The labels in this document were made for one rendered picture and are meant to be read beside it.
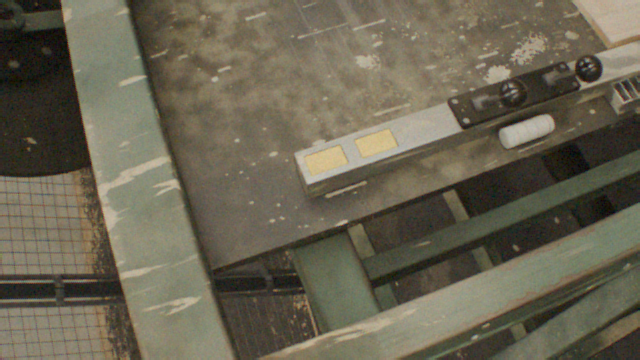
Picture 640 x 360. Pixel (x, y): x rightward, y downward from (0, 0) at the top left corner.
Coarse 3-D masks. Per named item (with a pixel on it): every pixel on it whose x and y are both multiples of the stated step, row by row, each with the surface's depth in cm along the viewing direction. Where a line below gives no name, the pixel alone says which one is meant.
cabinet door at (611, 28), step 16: (576, 0) 105; (592, 0) 104; (608, 0) 104; (624, 0) 104; (592, 16) 102; (608, 16) 102; (624, 16) 102; (608, 32) 100; (624, 32) 100; (608, 48) 101
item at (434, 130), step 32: (608, 64) 95; (576, 96) 94; (384, 128) 90; (416, 128) 90; (448, 128) 90; (480, 128) 91; (352, 160) 87; (384, 160) 88; (416, 160) 92; (320, 192) 89
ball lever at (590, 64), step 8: (584, 56) 81; (592, 56) 80; (576, 64) 82; (584, 64) 80; (592, 64) 80; (600, 64) 80; (552, 72) 92; (568, 72) 86; (576, 72) 82; (584, 72) 80; (592, 72) 80; (600, 72) 80; (544, 80) 92; (552, 80) 91; (560, 80) 89; (584, 80) 81; (592, 80) 81
